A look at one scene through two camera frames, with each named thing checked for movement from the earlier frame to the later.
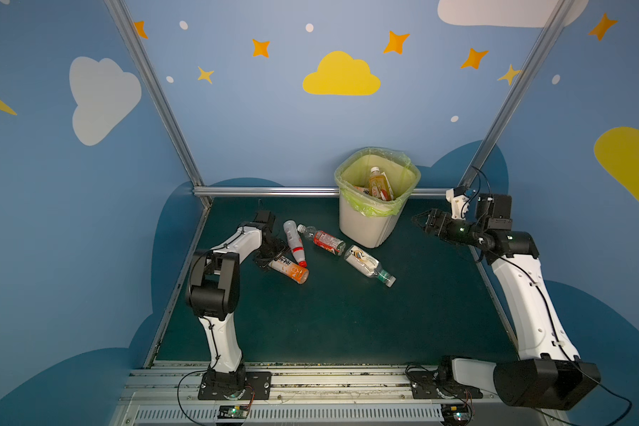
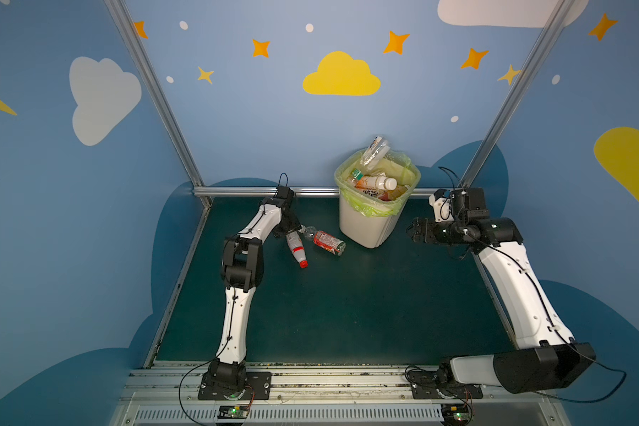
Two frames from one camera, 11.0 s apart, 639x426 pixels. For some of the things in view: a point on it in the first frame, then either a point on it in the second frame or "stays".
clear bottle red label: x=323 y=240 stays
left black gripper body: x=273 y=250 -> x=290 y=228
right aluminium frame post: x=516 y=92 stays
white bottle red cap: x=295 y=242 stays
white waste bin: x=368 y=232 stays
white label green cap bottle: x=365 y=264 -> x=375 y=153
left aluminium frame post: x=151 y=78 stays
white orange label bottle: x=289 y=268 -> x=376 y=182
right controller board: x=455 y=412 stays
